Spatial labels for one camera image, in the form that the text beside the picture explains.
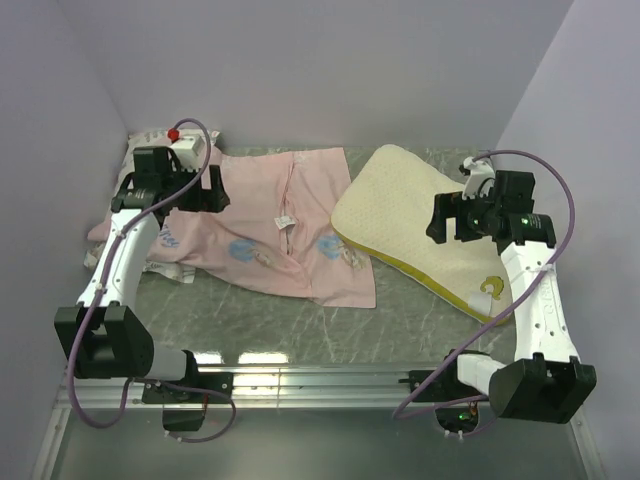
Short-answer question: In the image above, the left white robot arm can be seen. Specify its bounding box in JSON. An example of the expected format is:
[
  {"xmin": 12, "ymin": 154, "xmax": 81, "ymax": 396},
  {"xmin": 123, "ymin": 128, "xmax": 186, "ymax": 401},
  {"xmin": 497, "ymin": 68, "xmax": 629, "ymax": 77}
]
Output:
[{"xmin": 54, "ymin": 146, "xmax": 230, "ymax": 402}]

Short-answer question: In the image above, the pink pillowcase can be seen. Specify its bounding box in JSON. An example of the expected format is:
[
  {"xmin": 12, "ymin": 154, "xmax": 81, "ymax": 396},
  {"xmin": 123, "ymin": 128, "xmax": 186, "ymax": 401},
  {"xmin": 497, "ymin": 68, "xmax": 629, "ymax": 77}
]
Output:
[{"xmin": 88, "ymin": 145, "xmax": 378, "ymax": 309}]

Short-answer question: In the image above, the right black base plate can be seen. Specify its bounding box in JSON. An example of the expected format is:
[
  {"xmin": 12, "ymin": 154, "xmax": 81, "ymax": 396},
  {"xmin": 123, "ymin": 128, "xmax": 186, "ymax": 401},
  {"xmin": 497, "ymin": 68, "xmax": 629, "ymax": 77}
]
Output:
[{"xmin": 399, "ymin": 370, "xmax": 481, "ymax": 403}]

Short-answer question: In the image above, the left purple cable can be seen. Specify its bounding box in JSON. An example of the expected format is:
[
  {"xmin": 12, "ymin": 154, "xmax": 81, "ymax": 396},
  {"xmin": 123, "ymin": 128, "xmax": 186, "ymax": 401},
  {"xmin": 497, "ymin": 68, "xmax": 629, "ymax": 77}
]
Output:
[{"xmin": 67, "ymin": 118, "xmax": 237, "ymax": 444}]

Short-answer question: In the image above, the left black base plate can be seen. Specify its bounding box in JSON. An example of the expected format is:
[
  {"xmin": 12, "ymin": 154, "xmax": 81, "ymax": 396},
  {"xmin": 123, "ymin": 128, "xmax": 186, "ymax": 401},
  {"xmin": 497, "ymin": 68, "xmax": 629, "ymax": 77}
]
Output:
[{"xmin": 141, "ymin": 371, "xmax": 234, "ymax": 405}]

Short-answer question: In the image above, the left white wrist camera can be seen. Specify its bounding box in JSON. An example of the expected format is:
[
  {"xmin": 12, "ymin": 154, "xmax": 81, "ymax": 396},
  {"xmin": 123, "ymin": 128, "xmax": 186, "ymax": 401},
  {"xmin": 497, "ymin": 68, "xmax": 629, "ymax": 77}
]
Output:
[{"xmin": 167, "ymin": 128, "xmax": 205, "ymax": 170}]

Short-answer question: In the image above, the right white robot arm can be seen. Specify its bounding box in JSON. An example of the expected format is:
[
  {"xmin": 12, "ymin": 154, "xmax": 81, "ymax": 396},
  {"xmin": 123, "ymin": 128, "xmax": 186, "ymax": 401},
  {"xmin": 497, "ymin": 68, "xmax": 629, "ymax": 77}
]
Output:
[{"xmin": 426, "ymin": 170, "xmax": 597, "ymax": 424}]

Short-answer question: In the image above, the purple cable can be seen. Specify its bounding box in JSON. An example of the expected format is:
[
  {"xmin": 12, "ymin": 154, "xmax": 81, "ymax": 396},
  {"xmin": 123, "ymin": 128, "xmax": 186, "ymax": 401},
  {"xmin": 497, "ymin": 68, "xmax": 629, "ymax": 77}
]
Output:
[
  {"xmin": 393, "ymin": 149, "xmax": 576, "ymax": 441},
  {"xmin": 67, "ymin": 118, "xmax": 237, "ymax": 444}
]

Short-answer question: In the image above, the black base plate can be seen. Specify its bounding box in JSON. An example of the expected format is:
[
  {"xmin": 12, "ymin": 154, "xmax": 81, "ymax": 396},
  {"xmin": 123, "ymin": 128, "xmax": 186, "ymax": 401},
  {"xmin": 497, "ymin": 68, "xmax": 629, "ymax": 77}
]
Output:
[
  {"xmin": 399, "ymin": 370, "xmax": 481, "ymax": 403},
  {"xmin": 141, "ymin": 371, "xmax": 234, "ymax": 405}
]

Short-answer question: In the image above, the white patterned pillow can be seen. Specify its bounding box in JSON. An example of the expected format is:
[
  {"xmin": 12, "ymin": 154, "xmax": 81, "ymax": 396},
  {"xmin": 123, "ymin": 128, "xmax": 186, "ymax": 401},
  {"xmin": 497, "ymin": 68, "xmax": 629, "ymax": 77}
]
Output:
[{"xmin": 84, "ymin": 130, "xmax": 202, "ymax": 284}]

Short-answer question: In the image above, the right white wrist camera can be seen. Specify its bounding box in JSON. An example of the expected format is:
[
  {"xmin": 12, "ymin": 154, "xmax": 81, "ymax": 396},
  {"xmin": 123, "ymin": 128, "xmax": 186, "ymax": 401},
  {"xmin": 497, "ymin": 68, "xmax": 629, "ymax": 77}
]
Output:
[{"xmin": 460, "ymin": 157, "xmax": 495, "ymax": 200}]

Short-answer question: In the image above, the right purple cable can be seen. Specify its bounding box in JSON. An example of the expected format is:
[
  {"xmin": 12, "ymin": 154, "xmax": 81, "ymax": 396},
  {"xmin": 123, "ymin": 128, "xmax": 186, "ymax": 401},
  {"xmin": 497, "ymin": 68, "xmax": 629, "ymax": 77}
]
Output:
[{"xmin": 393, "ymin": 149, "xmax": 576, "ymax": 441}]

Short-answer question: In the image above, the aluminium mounting rail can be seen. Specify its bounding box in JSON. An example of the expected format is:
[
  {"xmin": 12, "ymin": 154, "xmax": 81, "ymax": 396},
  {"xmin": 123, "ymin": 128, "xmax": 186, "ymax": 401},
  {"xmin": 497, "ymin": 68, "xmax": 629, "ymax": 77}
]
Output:
[{"xmin": 75, "ymin": 363, "xmax": 435, "ymax": 413}]

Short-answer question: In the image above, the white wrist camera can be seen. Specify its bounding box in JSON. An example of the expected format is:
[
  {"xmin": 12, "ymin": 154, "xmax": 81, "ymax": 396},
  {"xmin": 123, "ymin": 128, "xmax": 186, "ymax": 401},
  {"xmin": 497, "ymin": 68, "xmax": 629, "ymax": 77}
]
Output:
[
  {"xmin": 167, "ymin": 128, "xmax": 205, "ymax": 170},
  {"xmin": 460, "ymin": 157, "xmax": 495, "ymax": 200}
]

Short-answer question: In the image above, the cream yellow-edged pillow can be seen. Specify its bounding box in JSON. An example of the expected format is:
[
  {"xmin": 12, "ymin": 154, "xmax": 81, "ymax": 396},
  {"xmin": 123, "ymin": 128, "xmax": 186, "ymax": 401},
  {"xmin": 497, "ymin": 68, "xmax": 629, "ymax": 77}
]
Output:
[{"xmin": 330, "ymin": 145, "xmax": 512, "ymax": 323}]

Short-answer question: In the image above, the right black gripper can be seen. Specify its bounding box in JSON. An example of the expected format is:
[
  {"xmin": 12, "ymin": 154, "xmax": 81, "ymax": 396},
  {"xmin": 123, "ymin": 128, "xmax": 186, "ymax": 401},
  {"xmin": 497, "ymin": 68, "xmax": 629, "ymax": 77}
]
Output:
[{"xmin": 425, "ymin": 187, "xmax": 501, "ymax": 243}]

